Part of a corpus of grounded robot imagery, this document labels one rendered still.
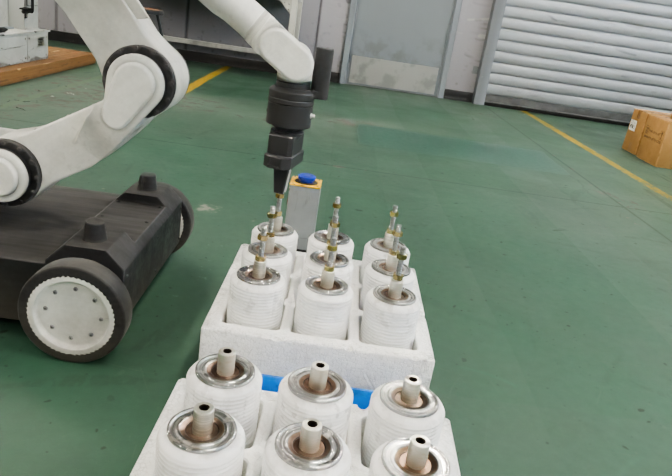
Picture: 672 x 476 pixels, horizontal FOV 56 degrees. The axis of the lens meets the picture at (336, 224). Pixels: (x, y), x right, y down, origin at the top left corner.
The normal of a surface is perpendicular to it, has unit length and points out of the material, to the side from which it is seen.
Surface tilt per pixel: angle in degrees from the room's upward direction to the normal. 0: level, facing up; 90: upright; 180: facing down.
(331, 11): 90
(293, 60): 90
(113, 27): 90
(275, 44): 90
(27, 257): 0
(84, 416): 0
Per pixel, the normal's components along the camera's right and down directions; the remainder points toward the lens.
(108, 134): -0.27, 0.62
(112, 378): 0.14, -0.93
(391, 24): -0.01, 0.33
